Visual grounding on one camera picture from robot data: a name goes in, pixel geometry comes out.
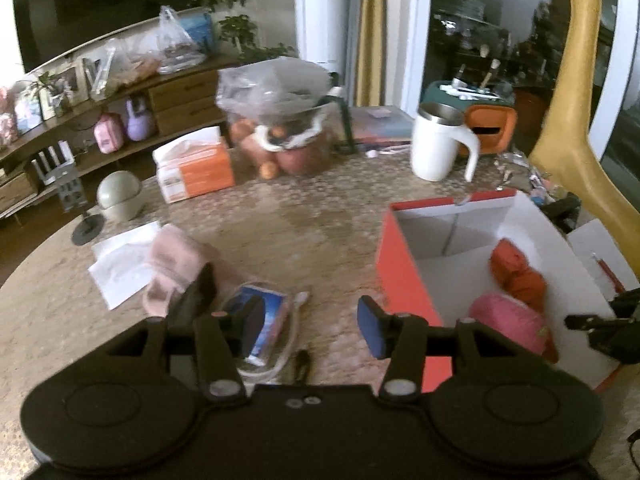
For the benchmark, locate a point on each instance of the orange and green tissue holder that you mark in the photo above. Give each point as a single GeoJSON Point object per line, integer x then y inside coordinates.
{"type": "Point", "coordinates": [500, 135]}

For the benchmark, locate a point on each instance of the white mug with steel rim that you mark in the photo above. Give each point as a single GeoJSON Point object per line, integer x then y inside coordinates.
{"type": "Point", "coordinates": [437, 145]}

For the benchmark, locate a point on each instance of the white standing air conditioner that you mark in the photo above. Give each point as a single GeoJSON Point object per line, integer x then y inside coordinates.
{"type": "Point", "coordinates": [320, 10]}

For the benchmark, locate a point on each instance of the grey round container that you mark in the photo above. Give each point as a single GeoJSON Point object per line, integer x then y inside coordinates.
{"type": "Point", "coordinates": [120, 195]}

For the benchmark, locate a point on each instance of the white picture frame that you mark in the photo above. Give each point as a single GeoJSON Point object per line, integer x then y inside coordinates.
{"type": "Point", "coordinates": [97, 72]}

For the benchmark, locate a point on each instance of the pink fabric bag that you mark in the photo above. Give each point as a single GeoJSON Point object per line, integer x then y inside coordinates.
{"type": "Point", "coordinates": [172, 260]}

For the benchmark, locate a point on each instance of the glass sliding door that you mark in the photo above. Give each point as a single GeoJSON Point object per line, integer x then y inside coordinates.
{"type": "Point", "coordinates": [475, 20]}

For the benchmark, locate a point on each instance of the orange and white tissue box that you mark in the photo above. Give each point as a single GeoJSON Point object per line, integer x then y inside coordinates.
{"type": "Point", "coordinates": [200, 172]}

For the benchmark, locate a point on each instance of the clear plastic wrapper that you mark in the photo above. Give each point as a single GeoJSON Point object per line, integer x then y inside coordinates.
{"type": "Point", "coordinates": [510, 165]}

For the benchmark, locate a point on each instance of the plastic bag with orange contents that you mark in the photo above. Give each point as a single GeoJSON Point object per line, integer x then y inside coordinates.
{"type": "Point", "coordinates": [135, 62]}

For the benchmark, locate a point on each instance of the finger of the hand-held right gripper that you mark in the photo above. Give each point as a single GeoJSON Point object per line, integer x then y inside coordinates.
{"type": "Point", "coordinates": [585, 322]}
{"type": "Point", "coordinates": [627, 302]}

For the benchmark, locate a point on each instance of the red apple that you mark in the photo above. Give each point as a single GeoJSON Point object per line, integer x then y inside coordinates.
{"type": "Point", "coordinates": [300, 157]}

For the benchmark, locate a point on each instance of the wooden cabinet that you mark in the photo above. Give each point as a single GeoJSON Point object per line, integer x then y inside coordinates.
{"type": "Point", "coordinates": [180, 95]}

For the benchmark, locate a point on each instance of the grey perforated stand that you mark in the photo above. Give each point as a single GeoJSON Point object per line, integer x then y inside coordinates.
{"type": "Point", "coordinates": [67, 192]}

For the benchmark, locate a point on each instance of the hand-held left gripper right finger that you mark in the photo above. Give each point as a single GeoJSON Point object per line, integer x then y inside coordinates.
{"type": "Point", "coordinates": [372, 330]}

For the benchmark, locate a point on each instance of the blue and white small box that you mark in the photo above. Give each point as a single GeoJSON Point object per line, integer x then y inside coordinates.
{"type": "Point", "coordinates": [275, 310]}

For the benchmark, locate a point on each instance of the black television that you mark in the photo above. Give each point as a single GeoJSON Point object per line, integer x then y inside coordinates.
{"type": "Point", "coordinates": [100, 0]}

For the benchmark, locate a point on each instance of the pink glass jar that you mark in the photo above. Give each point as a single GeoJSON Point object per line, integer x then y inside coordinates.
{"type": "Point", "coordinates": [5, 120]}

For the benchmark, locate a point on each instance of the small orange fruit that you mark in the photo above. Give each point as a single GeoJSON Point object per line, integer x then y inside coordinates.
{"type": "Point", "coordinates": [269, 170]}

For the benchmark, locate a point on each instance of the white paper sheet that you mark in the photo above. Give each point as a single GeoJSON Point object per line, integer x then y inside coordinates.
{"type": "Point", "coordinates": [117, 260]}

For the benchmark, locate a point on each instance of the green potted plant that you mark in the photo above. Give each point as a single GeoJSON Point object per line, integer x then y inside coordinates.
{"type": "Point", "coordinates": [235, 25]}

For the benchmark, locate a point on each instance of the black marker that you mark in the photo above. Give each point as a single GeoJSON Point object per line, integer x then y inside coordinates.
{"type": "Point", "coordinates": [303, 365]}

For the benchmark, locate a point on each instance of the makeup brush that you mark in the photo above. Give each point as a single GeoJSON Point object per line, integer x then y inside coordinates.
{"type": "Point", "coordinates": [492, 71]}

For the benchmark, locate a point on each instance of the white handwritten notepad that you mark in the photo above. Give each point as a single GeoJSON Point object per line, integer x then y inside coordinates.
{"type": "Point", "coordinates": [600, 242]}

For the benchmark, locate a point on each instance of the red and white cardboard box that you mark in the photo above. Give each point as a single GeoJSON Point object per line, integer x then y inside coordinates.
{"type": "Point", "coordinates": [405, 270]}

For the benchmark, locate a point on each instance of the blue packet in plastic bag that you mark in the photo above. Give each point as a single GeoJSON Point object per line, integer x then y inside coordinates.
{"type": "Point", "coordinates": [289, 342]}

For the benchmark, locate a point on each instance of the purple toy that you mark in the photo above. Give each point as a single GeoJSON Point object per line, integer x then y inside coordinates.
{"type": "Point", "coordinates": [139, 119]}

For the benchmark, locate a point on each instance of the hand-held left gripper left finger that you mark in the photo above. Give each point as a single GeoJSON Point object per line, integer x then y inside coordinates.
{"type": "Point", "coordinates": [252, 327]}

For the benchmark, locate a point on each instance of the pink plush toy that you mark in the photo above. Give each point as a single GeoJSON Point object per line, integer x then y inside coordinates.
{"type": "Point", "coordinates": [505, 320]}

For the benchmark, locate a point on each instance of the light blue box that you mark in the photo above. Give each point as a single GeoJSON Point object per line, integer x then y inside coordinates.
{"type": "Point", "coordinates": [200, 27]}

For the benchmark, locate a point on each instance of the photo frame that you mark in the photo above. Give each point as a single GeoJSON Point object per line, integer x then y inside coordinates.
{"type": "Point", "coordinates": [67, 82]}
{"type": "Point", "coordinates": [27, 110]}

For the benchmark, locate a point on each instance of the orange cloth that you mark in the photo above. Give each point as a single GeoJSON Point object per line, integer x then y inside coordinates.
{"type": "Point", "coordinates": [517, 270]}

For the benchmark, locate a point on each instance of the clear plastic fruit bag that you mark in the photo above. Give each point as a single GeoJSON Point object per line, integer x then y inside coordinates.
{"type": "Point", "coordinates": [280, 105]}

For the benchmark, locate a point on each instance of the rounded black remote control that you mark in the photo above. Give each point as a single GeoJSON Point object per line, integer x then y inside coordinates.
{"type": "Point", "coordinates": [562, 210]}

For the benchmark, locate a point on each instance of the yellow curtain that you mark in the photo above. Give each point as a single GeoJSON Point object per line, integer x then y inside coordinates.
{"type": "Point", "coordinates": [370, 35]}

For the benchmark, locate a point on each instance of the red pen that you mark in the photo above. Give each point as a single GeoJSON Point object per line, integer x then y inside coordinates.
{"type": "Point", "coordinates": [607, 271]}

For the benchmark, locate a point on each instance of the flat storage box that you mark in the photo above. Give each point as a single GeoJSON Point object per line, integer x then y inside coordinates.
{"type": "Point", "coordinates": [380, 122]}

